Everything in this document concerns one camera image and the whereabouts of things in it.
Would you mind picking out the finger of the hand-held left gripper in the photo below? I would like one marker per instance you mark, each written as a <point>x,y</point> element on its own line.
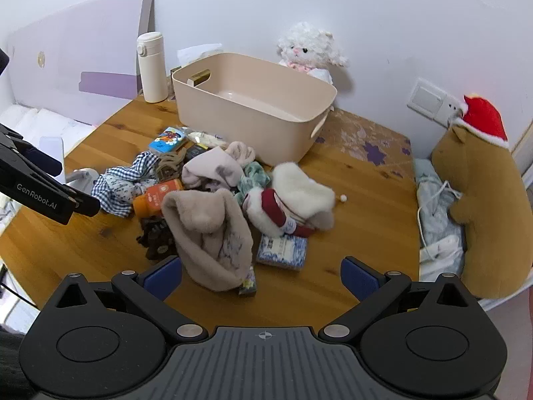
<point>46,161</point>
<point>87,207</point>

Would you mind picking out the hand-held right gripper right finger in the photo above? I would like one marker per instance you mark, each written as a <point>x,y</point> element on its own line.
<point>358,277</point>

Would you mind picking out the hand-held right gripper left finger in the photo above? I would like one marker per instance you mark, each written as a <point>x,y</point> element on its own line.
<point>164,277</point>

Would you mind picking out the blue gingham cloth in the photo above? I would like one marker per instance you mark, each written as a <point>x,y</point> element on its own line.
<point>116,187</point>

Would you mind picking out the dark brown glove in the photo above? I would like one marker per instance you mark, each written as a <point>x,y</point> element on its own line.
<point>156,237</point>

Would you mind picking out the beige fuzzy hat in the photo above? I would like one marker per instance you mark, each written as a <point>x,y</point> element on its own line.
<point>200,225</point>

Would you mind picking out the orange bottle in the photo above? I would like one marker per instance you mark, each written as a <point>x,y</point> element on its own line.
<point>156,196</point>

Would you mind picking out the blue white tissue pack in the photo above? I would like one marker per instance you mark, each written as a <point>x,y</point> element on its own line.
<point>283,252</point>

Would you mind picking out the star print box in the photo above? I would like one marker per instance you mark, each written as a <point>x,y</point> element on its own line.
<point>247,285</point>

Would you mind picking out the white and red plush toy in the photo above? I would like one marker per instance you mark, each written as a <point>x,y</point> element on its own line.
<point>300,191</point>

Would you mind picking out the blue cartoon tissue packet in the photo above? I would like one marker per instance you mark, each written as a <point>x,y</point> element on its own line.
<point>168,139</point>

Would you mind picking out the pink cloth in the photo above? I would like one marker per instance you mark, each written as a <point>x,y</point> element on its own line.
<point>212,166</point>

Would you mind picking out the small black box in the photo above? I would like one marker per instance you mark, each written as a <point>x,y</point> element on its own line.
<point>196,149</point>

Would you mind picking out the green scrunchie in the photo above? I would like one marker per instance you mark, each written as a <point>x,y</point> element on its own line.
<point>254,177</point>

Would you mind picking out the clear snack packet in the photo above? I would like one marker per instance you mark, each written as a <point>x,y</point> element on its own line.
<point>206,137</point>

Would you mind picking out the beige plastic basket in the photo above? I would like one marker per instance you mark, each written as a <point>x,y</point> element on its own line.
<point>250,133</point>

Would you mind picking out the white desk hook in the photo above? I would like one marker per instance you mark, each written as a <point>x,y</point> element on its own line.
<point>81,175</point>

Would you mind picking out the white power strip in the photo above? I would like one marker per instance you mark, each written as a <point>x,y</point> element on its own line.
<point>439,248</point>

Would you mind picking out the light blue blanket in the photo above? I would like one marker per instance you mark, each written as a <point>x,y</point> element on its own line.
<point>431,200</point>

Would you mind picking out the purple headboard panel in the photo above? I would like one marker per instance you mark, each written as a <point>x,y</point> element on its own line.
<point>83,37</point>

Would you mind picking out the purple floral table mat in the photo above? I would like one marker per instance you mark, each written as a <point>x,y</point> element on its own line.
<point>366,141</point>

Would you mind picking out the white thermos bottle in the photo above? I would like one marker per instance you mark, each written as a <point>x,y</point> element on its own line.
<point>152,75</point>

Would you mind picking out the brown capybara plush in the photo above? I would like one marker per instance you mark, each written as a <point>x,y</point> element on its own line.
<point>487,208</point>

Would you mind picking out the gold box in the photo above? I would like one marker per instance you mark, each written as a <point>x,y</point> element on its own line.
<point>199,77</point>

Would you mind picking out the red santa hat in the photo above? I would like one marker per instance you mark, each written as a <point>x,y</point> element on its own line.
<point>483,116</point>

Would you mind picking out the white plush sheep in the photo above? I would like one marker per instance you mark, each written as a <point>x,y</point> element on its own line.
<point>308,46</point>

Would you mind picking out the white wall switch socket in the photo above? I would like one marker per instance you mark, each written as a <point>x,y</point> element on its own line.
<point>427,98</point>

